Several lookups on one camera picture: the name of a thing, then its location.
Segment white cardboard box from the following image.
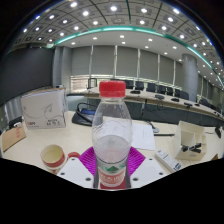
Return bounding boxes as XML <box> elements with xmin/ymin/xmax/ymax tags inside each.
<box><xmin>20</xmin><ymin>87</ymin><xmax>69</xmax><ymax>130</ymax></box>

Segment cream open cardboard box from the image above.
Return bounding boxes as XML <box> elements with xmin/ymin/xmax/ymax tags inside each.
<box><xmin>172</xmin><ymin>120</ymin><xmax>208</xmax><ymax>162</ymax></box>

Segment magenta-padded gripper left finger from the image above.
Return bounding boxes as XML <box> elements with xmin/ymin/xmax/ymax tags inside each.
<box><xmin>56</xmin><ymin>146</ymin><xmax>100</xmax><ymax>190</ymax></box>

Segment black clip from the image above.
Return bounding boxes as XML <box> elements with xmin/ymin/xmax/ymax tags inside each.
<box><xmin>180</xmin><ymin>143</ymin><xmax>203</xmax><ymax>154</ymax></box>

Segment row of black office chairs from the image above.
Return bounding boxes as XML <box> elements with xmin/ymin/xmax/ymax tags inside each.
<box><xmin>87</xmin><ymin>77</ymin><xmax>221</xmax><ymax>111</ymax></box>

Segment white paper sheets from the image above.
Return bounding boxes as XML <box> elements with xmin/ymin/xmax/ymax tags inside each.
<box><xmin>128</xmin><ymin>121</ymin><xmax>157</xmax><ymax>152</ymax></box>

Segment long curved conference desk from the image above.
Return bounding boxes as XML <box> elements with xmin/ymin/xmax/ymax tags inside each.
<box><xmin>83</xmin><ymin>87</ymin><xmax>224</xmax><ymax>128</ymax></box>

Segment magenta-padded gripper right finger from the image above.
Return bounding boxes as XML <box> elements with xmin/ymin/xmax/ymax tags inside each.
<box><xmin>125</xmin><ymin>146</ymin><xmax>168</xmax><ymax>190</ymax></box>

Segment small black desk device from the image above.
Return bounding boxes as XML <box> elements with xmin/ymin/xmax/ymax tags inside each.
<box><xmin>214</xmin><ymin>123</ymin><xmax>224</xmax><ymax>139</ymax></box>

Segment brown envelope with red print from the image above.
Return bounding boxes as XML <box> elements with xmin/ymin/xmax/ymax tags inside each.
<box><xmin>0</xmin><ymin>123</ymin><xmax>28</xmax><ymax>153</ymax></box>

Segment red and cream patterned mug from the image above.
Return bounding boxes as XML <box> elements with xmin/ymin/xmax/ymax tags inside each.
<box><xmin>39</xmin><ymin>143</ymin><xmax>81</xmax><ymax>175</ymax></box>

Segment clear red-capped water bottle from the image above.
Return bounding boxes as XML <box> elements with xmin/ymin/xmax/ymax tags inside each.
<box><xmin>91</xmin><ymin>80</ymin><xmax>133</xmax><ymax>188</ymax></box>

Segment white remote control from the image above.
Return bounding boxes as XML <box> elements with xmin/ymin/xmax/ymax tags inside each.
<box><xmin>154</xmin><ymin>149</ymin><xmax>183</xmax><ymax>173</ymax></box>

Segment round ceiling lights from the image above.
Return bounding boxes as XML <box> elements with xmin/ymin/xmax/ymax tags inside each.
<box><xmin>21</xmin><ymin>0</ymin><xmax>224</xmax><ymax>74</ymax></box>

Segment black power adapter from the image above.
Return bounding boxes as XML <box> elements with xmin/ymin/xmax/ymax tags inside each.
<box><xmin>8</xmin><ymin>115</ymin><xmax>24</xmax><ymax>129</ymax></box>

